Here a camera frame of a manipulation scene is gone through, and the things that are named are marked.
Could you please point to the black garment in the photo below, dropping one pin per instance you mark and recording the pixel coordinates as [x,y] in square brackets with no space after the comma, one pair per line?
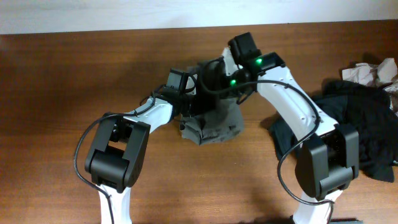
[367,109]

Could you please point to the beige crumpled cloth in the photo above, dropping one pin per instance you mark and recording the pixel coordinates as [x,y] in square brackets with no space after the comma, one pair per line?
[382,76]

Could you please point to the grey shorts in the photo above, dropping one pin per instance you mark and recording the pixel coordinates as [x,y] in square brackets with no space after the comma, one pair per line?
[223,123]

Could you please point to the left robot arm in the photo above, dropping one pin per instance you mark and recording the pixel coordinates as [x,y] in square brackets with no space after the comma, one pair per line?
[116,156]

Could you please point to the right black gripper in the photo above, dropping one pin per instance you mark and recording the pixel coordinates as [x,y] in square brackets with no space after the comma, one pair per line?
[220,77]

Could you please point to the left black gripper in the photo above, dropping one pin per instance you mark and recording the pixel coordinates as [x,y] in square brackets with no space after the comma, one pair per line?
[201,104]

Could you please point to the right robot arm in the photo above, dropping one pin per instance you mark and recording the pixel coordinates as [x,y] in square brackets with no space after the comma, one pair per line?
[328,159]

